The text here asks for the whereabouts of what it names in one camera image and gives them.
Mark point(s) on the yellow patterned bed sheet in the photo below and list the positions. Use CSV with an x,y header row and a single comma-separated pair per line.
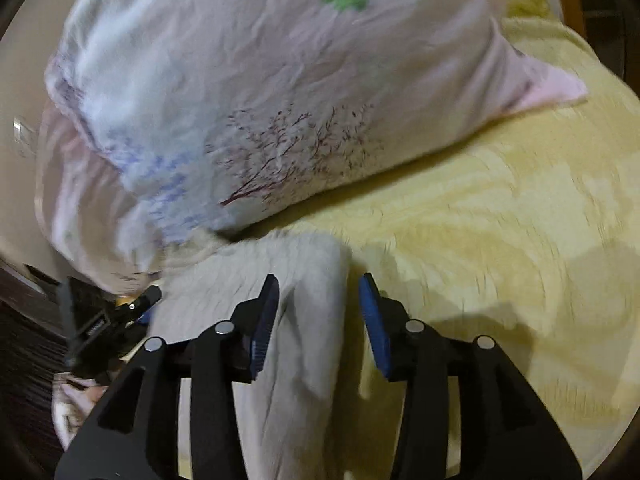
x,y
500,260

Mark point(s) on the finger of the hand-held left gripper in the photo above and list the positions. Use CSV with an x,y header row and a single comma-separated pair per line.
x,y
145,300

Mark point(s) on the pale printed cloth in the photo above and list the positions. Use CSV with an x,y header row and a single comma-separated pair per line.
x,y
75,410

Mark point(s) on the pink floral pillow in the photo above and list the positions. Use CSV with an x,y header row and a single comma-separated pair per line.
x,y
75,200

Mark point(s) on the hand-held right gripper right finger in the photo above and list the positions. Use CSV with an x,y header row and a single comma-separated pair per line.
x,y
375,325

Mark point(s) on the wall switch plate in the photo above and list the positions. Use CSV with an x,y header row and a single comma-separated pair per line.
x,y
25,135

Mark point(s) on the white pillow with tree print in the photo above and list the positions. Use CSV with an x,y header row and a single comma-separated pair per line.
x,y
250,85

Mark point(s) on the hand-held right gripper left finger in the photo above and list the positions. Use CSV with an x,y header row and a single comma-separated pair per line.
x,y
265,322

